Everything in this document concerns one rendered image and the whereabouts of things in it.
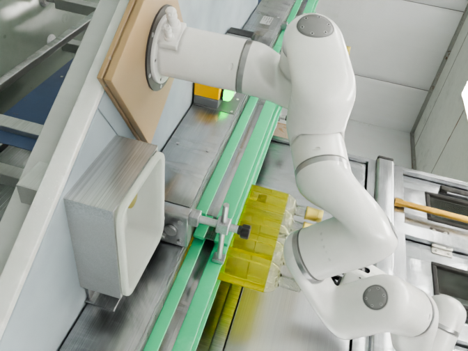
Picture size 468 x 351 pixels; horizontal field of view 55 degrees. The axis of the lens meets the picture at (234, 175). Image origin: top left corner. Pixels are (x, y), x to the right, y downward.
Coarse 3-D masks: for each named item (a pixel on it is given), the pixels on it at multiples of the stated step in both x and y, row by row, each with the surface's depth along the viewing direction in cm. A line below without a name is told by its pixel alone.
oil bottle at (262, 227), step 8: (240, 216) 110; (248, 216) 110; (240, 224) 108; (248, 224) 108; (256, 224) 108; (264, 224) 109; (272, 224) 109; (280, 224) 109; (256, 232) 107; (264, 232) 107; (272, 232) 107; (280, 232) 107; (288, 232) 108; (280, 240) 106
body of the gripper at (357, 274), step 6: (354, 270) 96; (360, 270) 96; (372, 270) 97; (378, 270) 97; (348, 276) 97; (354, 276) 96; (360, 276) 96; (366, 276) 95; (342, 282) 99; (348, 282) 98
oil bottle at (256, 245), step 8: (232, 240) 103; (240, 240) 104; (248, 240) 104; (256, 240) 104; (264, 240) 105; (272, 240) 105; (232, 248) 103; (240, 248) 102; (248, 248) 102; (256, 248) 103; (264, 248) 103; (272, 248) 103; (280, 248) 103; (264, 256) 102; (272, 256) 101; (280, 256) 102; (280, 264) 103
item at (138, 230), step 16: (160, 160) 78; (144, 176) 71; (160, 176) 81; (128, 192) 68; (144, 192) 84; (160, 192) 84; (128, 208) 88; (144, 208) 87; (160, 208) 86; (128, 224) 90; (144, 224) 90; (160, 224) 89; (128, 240) 88; (144, 240) 89; (128, 256) 85; (144, 256) 86; (128, 272) 83; (128, 288) 78
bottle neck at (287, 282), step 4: (284, 276) 100; (288, 276) 100; (284, 280) 99; (288, 280) 99; (292, 280) 99; (280, 284) 99; (284, 284) 99; (288, 284) 99; (292, 284) 99; (296, 284) 99; (288, 288) 99; (292, 288) 99; (296, 288) 99
